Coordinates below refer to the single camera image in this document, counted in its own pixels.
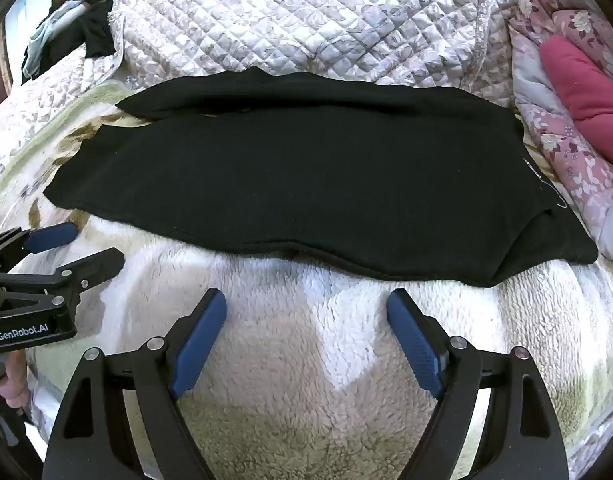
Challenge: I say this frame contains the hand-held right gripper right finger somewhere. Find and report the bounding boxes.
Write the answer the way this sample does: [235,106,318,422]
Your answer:
[386,287,569,480]

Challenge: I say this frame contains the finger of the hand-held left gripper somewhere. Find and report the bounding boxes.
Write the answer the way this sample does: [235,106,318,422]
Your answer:
[0,247,126,306]
[0,223,78,273]

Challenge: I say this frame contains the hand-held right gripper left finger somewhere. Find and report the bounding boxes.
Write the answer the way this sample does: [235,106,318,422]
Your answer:
[43,288,228,480]

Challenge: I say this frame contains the black pants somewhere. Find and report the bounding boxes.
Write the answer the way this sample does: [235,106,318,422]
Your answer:
[43,66,599,288]

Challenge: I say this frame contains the person's left hand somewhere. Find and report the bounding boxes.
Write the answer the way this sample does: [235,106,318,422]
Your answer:
[0,350,30,410]

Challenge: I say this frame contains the white floral fleece blanket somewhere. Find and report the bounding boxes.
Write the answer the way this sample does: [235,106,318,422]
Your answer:
[0,80,613,480]

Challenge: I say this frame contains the light blue cloth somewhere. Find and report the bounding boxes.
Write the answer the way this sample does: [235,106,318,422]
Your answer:
[20,2,87,86]

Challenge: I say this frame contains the black garment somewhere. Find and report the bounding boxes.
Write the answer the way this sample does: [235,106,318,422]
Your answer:
[49,0,120,60]

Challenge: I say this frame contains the pink floral comforter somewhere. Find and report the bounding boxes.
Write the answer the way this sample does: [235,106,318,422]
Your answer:
[506,0,613,266]

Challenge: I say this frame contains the quilted beige bedspread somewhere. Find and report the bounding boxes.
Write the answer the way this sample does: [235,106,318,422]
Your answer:
[0,0,567,196]

